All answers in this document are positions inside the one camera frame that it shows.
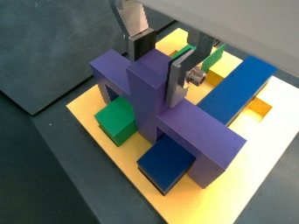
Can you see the green bar block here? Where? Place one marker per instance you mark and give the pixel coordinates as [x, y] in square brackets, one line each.
[120, 119]

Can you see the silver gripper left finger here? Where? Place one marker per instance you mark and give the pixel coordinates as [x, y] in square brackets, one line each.
[138, 34]

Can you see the blue bar block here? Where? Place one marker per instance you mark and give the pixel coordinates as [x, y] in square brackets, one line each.
[165, 163]

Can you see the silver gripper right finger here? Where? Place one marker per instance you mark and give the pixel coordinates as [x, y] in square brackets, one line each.
[182, 71]

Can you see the purple m-shaped block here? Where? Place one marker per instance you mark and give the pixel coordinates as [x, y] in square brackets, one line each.
[192, 144]

